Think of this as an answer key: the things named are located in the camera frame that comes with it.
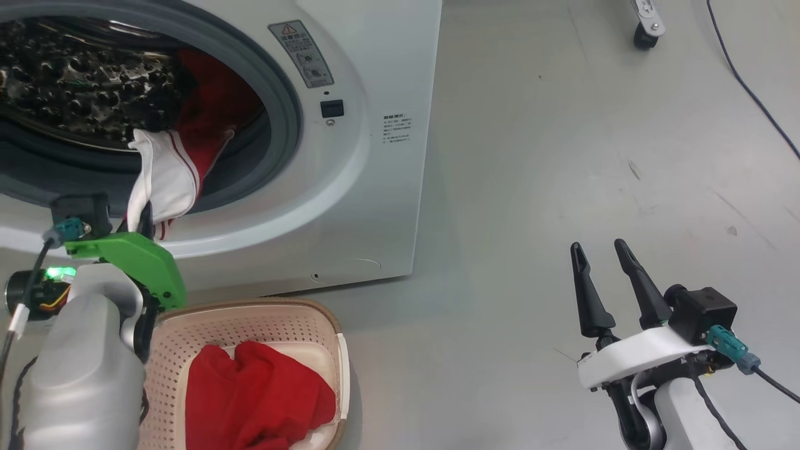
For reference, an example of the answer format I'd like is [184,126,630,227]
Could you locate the white washing machine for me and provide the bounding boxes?
[0,0,443,299]

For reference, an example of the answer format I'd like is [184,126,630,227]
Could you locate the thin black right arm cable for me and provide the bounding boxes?
[687,362,748,450]

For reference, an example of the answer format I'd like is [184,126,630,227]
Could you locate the black caster wheel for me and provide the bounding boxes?
[634,24,661,51]

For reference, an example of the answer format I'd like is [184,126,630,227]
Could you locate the black floor cable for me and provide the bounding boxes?
[706,0,800,161]

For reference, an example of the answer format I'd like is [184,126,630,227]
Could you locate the left camera cable teal plug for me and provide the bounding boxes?
[0,217,83,376]

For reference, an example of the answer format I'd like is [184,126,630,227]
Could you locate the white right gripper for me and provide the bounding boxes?
[570,239,713,391]

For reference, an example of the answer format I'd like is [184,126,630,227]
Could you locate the cream perforated laundry basket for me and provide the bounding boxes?
[134,298,351,450]

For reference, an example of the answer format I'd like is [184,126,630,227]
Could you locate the grey rubber door gasket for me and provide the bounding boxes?
[0,0,304,216]

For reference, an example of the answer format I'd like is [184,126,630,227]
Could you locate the grey warning sticker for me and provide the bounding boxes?
[268,20,335,89]

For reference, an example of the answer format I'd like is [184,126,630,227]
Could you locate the red and white jersey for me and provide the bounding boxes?
[125,49,266,241]

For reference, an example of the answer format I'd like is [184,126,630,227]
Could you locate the plain red garment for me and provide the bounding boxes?
[185,341,338,450]

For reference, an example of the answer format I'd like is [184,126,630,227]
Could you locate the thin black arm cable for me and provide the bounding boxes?
[687,362,748,450]
[6,356,38,450]

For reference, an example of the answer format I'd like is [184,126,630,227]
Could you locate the steel washing machine drum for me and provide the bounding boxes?
[0,19,188,151]

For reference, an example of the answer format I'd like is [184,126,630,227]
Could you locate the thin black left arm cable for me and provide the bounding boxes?
[6,356,38,450]

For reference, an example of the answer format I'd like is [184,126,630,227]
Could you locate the small printed text label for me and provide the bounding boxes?
[381,113,413,146]

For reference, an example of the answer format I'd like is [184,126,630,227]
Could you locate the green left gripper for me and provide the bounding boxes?
[5,201,188,323]

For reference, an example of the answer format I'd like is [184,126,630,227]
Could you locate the round white filter cover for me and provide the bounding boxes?
[311,258,382,282]

